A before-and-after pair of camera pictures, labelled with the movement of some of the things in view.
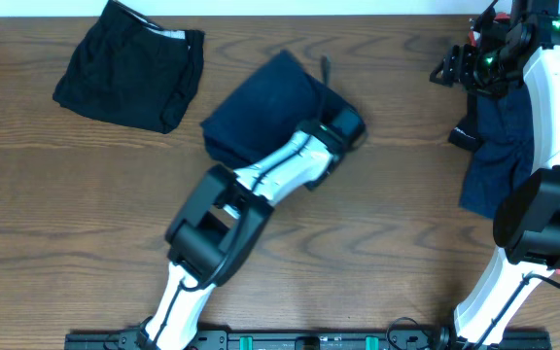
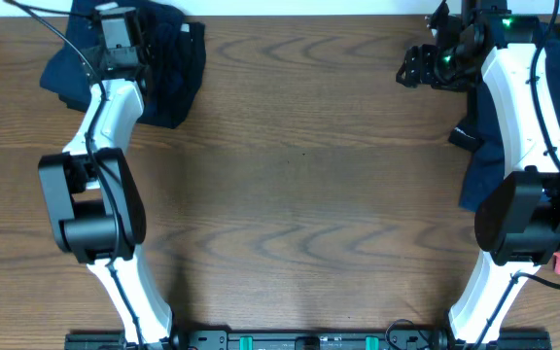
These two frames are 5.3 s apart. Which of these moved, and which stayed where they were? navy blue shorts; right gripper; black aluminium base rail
Moved: right gripper; navy blue shorts
Stayed: black aluminium base rail
